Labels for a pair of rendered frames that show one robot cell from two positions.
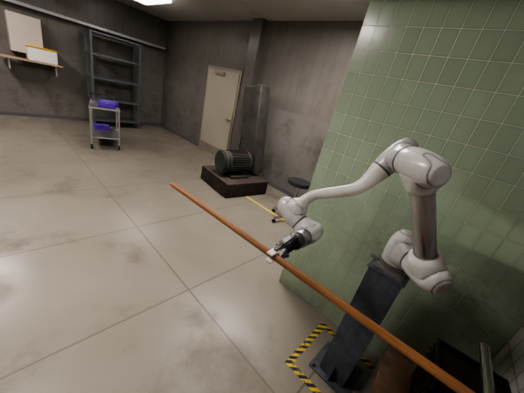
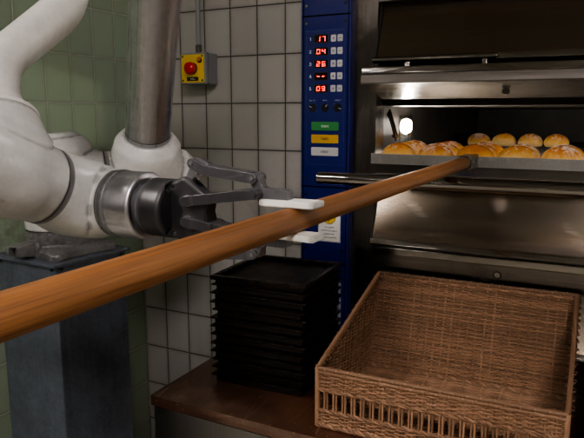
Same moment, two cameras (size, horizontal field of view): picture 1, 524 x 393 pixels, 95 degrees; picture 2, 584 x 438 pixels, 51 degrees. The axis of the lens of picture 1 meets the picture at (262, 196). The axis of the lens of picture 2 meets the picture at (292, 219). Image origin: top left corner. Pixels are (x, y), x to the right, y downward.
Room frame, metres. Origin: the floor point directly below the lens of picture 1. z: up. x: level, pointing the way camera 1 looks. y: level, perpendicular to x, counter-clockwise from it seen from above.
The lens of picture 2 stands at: (0.96, 0.59, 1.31)
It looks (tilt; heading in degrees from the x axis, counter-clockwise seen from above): 10 degrees down; 262
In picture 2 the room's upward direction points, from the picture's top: straight up
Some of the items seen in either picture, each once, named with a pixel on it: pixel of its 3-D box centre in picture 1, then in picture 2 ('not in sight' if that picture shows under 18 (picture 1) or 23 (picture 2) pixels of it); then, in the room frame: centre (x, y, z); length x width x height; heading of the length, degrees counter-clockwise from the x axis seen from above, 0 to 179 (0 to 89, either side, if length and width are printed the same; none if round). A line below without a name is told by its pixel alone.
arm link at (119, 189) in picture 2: (300, 238); (136, 204); (1.04, -0.24, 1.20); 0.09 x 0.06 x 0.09; 55
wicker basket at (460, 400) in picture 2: not in sight; (453, 356); (0.35, -0.80, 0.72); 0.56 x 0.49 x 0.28; 146
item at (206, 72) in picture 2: not in sight; (198, 69); (0.96, -1.51, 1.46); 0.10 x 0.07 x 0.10; 145
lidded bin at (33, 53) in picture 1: (41, 54); not in sight; (5.80, 5.66, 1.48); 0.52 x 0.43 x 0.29; 142
